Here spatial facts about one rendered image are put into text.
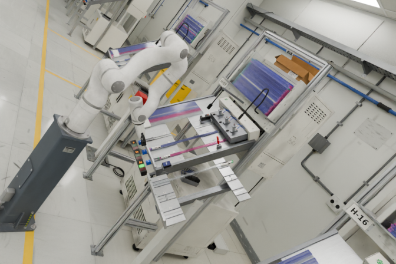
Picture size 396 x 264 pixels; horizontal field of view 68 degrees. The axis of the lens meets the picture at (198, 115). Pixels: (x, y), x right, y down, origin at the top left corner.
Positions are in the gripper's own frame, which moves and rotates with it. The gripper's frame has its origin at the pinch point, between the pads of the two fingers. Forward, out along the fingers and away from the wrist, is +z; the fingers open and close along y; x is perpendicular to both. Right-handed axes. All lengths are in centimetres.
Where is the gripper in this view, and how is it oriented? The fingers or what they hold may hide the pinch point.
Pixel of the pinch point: (142, 140)
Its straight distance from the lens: 197.4
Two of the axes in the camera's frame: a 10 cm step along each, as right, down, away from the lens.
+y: 3.7, 5.2, -7.7
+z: 0.3, 8.2, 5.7
